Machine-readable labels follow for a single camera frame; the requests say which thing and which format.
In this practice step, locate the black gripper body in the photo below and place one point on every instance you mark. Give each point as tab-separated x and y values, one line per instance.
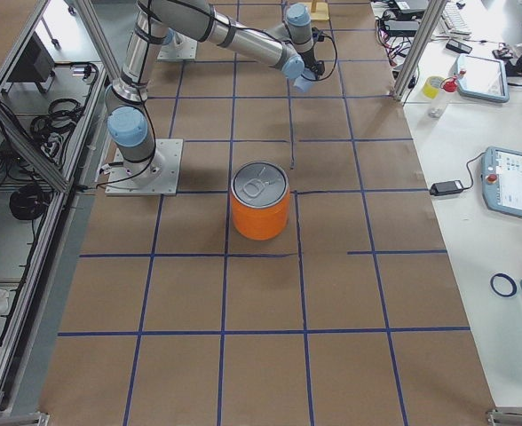
307	59

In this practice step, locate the light blue plastic cup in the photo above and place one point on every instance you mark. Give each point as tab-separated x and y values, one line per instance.
305	81

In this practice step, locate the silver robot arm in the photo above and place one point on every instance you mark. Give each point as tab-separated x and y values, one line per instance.
208	72

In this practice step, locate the wooden cup rack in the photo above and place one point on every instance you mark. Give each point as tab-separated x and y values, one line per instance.
318	10

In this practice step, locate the yellow tape roll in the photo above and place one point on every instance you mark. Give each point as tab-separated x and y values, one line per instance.
432	86

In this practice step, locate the red capped squeeze bottle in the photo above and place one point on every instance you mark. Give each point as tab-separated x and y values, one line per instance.
446	93

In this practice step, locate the black smartphone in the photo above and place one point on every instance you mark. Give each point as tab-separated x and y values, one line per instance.
458	47

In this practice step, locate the orange can with grey lid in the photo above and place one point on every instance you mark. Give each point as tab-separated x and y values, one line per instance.
259	200

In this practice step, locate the far blue teach pendant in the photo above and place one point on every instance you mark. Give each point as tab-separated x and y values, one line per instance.
483	78

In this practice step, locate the blue teach pendant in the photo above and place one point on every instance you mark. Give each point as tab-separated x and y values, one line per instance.
483	78
501	179

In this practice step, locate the small black power adapter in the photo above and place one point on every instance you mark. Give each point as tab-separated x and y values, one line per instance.
445	188

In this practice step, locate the near blue teach pendant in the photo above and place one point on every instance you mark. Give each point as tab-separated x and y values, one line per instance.
501	179

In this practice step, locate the aluminium frame post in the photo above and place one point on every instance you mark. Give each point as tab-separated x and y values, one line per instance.
423	35

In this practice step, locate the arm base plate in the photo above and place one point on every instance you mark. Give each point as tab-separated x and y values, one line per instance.
180	48
160	177

